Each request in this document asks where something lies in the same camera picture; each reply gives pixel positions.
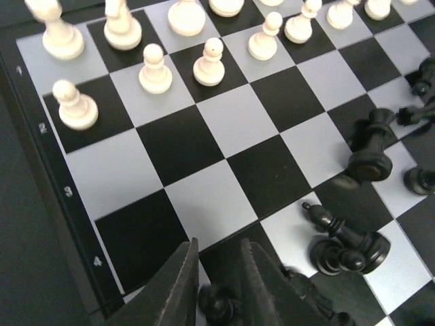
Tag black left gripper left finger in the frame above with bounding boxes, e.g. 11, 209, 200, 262
105, 238, 199, 326

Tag black bishop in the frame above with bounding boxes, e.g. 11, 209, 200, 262
302, 202, 391, 274

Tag black white chessboard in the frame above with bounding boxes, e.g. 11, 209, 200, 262
1, 1, 434, 325

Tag white pawn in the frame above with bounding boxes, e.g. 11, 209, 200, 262
193, 37, 225, 87
248, 12, 283, 60
52, 79, 99, 131
284, 0, 322, 44

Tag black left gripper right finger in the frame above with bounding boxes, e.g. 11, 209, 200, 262
240, 238, 326, 326

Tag black pawn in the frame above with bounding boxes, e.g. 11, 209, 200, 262
198, 284, 240, 325
309, 239, 366, 276

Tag white chess piece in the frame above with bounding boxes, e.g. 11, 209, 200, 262
139, 43, 173, 94
103, 0, 142, 51
24, 0, 85, 60
167, 1, 206, 37

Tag black queen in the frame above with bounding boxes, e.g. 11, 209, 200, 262
347, 108, 395, 182

